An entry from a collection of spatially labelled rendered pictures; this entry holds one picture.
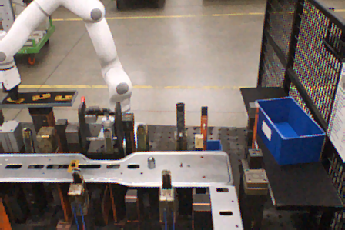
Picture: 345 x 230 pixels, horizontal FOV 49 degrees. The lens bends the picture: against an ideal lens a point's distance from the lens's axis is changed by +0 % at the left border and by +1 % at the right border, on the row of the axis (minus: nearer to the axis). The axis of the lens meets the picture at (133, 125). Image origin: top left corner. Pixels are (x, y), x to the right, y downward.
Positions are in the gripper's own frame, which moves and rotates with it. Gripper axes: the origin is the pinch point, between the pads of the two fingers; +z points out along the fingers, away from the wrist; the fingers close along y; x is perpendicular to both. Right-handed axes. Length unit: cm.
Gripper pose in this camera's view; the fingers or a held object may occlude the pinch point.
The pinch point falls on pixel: (14, 95)
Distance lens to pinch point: 193.6
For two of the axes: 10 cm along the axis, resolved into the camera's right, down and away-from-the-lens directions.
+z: 0.8, 8.4, 5.3
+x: 9.0, 1.7, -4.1
